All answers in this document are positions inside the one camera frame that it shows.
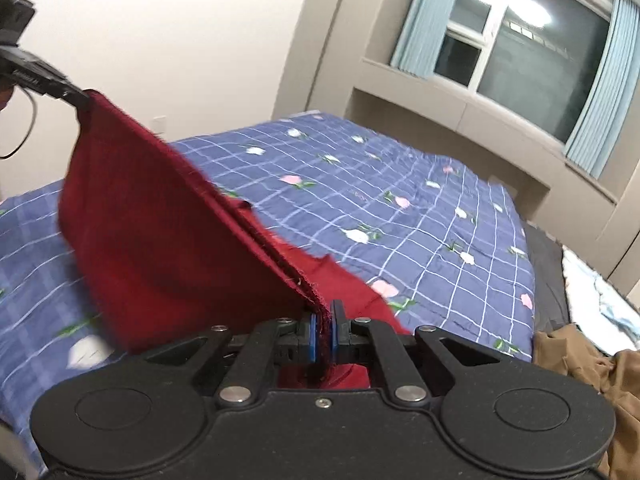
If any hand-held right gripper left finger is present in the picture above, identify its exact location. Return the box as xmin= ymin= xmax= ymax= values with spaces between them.
xmin=136 ymin=312 xmax=321 ymax=408

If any window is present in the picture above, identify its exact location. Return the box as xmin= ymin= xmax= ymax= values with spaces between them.
xmin=434 ymin=0 xmax=615 ymax=144

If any brown garment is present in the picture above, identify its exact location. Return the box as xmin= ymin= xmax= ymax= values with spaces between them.
xmin=532 ymin=324 xmax=640 ymax=480

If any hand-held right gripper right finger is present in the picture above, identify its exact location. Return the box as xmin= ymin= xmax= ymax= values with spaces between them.
xmin=330 ymin=300 xmax=505 ymax=405

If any light blue white cloth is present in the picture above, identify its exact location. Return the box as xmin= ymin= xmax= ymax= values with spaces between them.
xmin=561 ymin=246 xmax=640 ymax=357

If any black cable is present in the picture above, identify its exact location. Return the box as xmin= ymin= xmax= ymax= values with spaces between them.
xmin=0 ymin=87 xmax=37 ymax=160

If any beige window seat cabinet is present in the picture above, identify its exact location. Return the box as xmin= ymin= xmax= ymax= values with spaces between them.
xmin=344 ymin=56 xmax=621 ymax=243

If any light blue curtain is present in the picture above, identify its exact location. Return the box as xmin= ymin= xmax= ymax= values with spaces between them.
xmin=389 ymin=0 xmax=468 ymax=82
xmin=564 ymin=0 xmax=640 ymax=179

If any red long-sleeved sweater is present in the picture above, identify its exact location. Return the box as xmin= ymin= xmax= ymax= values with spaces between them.
xmin=57 ymin=89 xmax=414 ymax=391

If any tall beige wardrobe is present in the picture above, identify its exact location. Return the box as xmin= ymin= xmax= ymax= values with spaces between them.
xmin=272 ymin=0 xmax=428 ymax=117
xmin=595 ymin=150 xmax=640 ymax=287

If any blue checked floral quilt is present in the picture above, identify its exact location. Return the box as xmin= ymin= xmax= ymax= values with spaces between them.
xmin=0 ymin=110 xmax=539 ymax=461

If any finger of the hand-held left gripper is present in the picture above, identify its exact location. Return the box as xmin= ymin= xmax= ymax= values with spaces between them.
xmin=52 ymin=80 xmax=94 ymax=109

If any dark grey bed sheet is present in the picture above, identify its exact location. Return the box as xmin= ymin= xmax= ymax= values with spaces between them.
xmin=521 ymin=220 xmax=572 ymax=336

